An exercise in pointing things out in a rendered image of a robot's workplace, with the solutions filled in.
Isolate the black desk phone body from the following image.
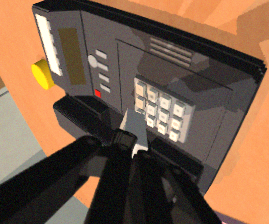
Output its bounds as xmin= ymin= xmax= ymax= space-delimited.
xmin=31 ymin=0 xmax=268 ymax=197

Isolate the pink sticky note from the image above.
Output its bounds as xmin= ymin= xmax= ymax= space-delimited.
xmin=213 ymin=210 xmax=246 ymax=224

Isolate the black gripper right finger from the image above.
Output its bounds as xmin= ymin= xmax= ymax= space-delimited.
xmin=123 ymin=112 xmax=223 ymax=224

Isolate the yellow short cylinder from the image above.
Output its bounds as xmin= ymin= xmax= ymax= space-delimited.
xmin=31 ymin=59 xmax=55 ymax=90

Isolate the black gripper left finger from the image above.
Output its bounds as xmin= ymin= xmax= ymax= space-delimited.
xmin=0 ymin=109 xmax=138 ymax=224

